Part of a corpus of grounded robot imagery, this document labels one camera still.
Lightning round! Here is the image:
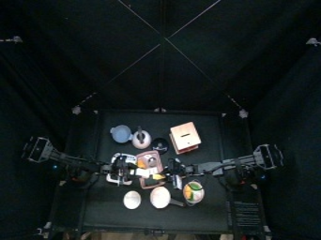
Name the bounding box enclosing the white yellow egg block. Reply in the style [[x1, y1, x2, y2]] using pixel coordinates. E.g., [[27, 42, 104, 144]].
[[134, 168, 168, 181]]

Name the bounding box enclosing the wooden toy drawer box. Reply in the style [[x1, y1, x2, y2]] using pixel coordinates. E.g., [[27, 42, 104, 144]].
[[169, 121, 204, 156]]

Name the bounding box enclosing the pink rectangular tray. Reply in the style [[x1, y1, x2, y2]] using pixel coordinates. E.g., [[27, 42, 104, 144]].
[[134, 150, 169, 190]]

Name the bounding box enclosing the white toy rack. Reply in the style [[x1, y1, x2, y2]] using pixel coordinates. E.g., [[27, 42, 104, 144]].
[[106, 152, 138, 187]]

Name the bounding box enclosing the black round disc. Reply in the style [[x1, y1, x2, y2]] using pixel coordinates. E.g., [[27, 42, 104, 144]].
[[150, 137, 172, 155]]

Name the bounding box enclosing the white round plate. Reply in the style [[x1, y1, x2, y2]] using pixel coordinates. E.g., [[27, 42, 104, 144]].
[[124, 190, 144, 210]]

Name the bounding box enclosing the toy pot with vegetables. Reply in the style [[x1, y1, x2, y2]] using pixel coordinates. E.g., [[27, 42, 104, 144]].
[[183, 179, 207, 207]]

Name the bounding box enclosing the white toy kettle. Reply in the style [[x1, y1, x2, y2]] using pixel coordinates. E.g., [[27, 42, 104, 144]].
[[130, 126, 153, 150]]

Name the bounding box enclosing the blue round lid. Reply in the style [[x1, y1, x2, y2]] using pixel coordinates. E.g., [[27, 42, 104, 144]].
[[110, 124, 134, 144]]

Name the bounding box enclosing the white text label sticker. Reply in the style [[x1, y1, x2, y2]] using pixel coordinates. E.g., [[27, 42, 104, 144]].
[[232, 201, 264, 233]]

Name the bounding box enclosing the thin white cord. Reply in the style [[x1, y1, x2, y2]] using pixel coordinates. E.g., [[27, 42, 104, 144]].
[[77, 0, 223, 109], [117, 0, 249, 114]]

